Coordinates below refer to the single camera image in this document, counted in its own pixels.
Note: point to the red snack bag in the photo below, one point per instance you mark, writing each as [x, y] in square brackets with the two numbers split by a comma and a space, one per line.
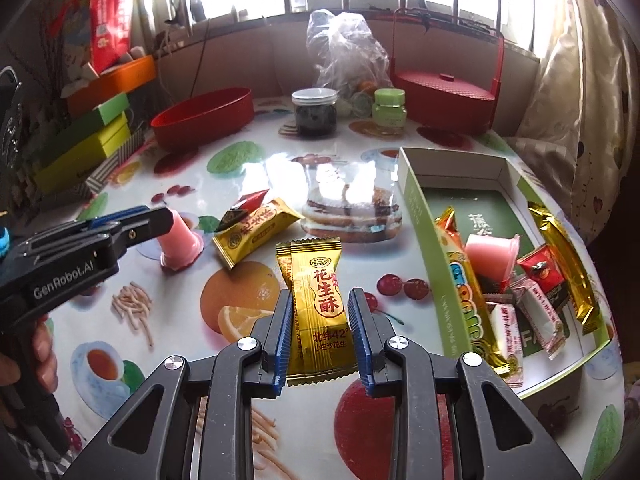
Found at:
[112, 20]

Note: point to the red bowl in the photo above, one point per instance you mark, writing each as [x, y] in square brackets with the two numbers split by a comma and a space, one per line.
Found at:
[200, 120]

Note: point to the printed food tablecloth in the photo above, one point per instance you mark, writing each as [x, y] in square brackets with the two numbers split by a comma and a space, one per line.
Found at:
[165, 310]

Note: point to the clear plastic bag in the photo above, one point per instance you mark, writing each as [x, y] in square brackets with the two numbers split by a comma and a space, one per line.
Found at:
[345, 45]

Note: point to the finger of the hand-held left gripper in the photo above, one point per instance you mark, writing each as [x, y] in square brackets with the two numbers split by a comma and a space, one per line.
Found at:
[120, 216]
[150, 225]

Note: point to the long gold snack bar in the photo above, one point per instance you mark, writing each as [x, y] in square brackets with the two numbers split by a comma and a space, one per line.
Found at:
[462, 290]

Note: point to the pink jelly cup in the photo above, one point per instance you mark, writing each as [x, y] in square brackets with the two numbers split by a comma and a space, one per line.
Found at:
[177, 245]
[487, 255]

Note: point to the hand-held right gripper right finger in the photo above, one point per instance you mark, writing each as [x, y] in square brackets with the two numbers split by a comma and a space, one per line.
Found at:
[360, 345]

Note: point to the green cardboard box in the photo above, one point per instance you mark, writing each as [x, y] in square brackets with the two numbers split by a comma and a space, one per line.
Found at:
[492, 200]

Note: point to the dark jar with white lid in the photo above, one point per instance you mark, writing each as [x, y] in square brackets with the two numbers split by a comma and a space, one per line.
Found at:
[315, 115]

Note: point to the white pink candy packet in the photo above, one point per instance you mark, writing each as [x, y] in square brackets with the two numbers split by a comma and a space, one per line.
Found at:
[505, 325]
[537, 315]

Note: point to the yellow-green box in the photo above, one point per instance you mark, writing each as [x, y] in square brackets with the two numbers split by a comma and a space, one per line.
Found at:
[75, 160]

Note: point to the gold snack packet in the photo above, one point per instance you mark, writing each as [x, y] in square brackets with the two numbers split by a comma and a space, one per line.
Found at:
[255, 235]
[317, 300]
[567, 265]

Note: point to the green jar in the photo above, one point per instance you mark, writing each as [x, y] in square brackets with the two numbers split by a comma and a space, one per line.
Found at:
[389, 107]

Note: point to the striped box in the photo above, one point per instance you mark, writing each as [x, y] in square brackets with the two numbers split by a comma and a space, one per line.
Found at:
[112, 167]

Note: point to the person's left hand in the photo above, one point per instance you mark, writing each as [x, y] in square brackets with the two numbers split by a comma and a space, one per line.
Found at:
[42, 347]

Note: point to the orange box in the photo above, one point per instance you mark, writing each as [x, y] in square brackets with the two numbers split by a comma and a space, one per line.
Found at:
[110, 85]

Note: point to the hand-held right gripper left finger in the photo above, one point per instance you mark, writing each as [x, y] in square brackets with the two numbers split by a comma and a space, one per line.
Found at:
[282, 345]

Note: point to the red triangular snack packet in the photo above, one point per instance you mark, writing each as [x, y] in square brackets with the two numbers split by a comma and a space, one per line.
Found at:
[245, 205]

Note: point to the cream patterned curtain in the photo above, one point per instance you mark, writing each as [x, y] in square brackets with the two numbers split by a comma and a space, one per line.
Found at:
[590, 110]

